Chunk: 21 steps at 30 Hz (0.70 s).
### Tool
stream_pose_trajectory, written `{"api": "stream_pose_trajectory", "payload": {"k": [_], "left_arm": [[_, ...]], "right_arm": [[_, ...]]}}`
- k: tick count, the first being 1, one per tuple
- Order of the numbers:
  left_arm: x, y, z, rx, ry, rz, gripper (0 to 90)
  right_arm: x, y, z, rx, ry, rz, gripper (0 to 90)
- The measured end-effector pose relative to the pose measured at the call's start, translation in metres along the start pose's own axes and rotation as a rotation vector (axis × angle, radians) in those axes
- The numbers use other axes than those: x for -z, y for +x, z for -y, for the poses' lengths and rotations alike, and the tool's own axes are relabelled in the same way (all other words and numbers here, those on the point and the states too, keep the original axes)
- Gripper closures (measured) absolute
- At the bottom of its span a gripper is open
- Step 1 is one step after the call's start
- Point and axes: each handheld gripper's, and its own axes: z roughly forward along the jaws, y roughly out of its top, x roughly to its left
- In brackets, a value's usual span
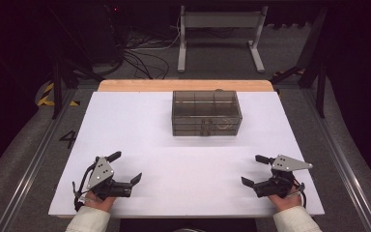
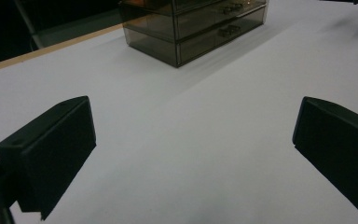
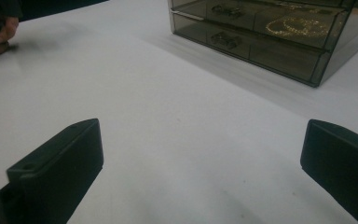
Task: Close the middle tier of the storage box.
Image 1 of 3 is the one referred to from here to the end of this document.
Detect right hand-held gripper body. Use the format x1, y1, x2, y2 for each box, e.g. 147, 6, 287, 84
253, 154, 314, 199

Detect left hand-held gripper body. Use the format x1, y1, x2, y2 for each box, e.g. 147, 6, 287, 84
86, 156, 133, 201

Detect gold chain bracelet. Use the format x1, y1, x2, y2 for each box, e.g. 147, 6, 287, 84
216, 116, 237, 131

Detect smoky acrylic drawer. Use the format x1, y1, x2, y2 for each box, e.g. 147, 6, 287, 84
172, 91, 243, 126
172, 123, 242, 131
173, 130, 242, 137

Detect smoky acrylic organizer box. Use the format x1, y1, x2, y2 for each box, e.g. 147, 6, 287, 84
171, 90, 243, 137

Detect person's left hand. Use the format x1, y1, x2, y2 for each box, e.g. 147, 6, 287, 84
84, 190, 117, 214

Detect person's right hand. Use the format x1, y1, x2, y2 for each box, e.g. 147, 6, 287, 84
267, 188, 303, 213

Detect white board sheet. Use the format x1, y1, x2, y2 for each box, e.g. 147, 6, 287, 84
48, 91, 326, 217

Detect black tripod stand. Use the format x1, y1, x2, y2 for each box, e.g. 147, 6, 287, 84
270, 8, 328, 120
51, 59, 105, 120

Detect yellow black hazard tape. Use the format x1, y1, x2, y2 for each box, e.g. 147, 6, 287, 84
37, 82, 81, 107

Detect wooden table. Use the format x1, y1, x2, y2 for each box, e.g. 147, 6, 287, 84
97, 79, 275, 93

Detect black equipment case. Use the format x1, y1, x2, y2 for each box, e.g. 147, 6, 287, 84
76, 3, 125, 64

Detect grey metal stand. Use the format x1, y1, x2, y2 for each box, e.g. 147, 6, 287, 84
177, 5, 269, 73

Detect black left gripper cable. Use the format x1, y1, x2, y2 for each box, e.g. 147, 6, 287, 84
71, 162, 100, 212

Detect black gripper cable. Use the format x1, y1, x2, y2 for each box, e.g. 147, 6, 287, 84
291, 180, 307, 209
71, 162, 100, 212

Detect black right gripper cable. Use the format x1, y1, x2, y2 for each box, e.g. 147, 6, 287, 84
291, 180, 307, 209

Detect aluminium floor rail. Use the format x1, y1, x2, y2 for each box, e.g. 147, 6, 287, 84
300, 88, 371, 232
0, 88, 78, 232

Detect bundle of black cables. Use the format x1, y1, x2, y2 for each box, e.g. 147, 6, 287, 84
91, 30, 172, 80

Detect white floor cable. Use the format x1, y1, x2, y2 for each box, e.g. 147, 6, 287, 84
129, 15, 183, 52

